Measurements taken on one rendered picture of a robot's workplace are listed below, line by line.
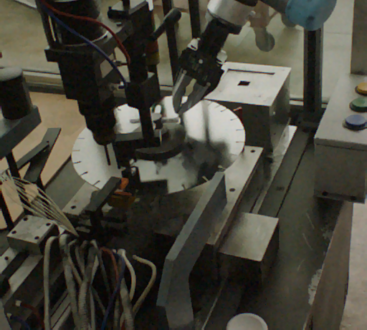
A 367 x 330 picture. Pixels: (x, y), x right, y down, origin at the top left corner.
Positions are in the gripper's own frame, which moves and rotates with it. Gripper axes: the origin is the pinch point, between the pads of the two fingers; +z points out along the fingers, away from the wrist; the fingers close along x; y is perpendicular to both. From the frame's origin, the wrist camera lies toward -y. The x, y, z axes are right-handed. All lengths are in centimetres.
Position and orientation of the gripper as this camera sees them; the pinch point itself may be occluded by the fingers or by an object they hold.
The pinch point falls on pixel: (180, 107)
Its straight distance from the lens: 114.8
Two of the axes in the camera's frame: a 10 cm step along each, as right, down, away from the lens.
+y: -2.0, 3.9, -9.0
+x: 8.9, 4.6, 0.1
